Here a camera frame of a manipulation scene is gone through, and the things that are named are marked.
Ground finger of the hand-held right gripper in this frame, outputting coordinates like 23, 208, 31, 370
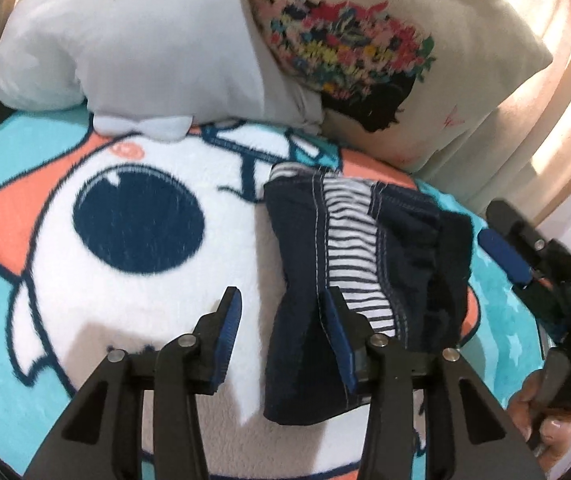
478, 229, 561, 311
485, 199, 566, 263

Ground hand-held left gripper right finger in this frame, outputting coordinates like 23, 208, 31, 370
323, 286, 549, 480

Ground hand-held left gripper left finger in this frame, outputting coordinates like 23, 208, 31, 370
24, 286, 244, 480

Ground striped navy pants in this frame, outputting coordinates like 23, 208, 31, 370
263, 161, 473, 426

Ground person's right hand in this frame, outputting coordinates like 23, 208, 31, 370
507, 369, 571, 462

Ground beige curtain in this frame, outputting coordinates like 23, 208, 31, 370
415, 0, 571, 246

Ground teal printed cartoon blanket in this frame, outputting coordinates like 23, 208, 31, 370
0, 110, 556, 478

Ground cream floral print pillow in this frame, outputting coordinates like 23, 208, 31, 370
233, 0, 553, 173

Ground grey plush pillow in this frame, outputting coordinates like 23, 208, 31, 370
0, 0, 326, 142

